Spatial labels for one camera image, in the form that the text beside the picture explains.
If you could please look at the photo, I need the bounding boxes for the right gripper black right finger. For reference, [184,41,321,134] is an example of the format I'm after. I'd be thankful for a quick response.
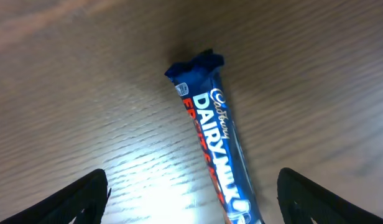
[277,167,383,224]

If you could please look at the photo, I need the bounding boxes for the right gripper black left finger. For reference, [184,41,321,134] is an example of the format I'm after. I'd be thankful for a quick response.
[0,169,111,224]

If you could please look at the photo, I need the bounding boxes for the purple Dairy Milk bar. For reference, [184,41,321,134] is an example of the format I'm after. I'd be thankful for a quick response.
[165,49,263,224]

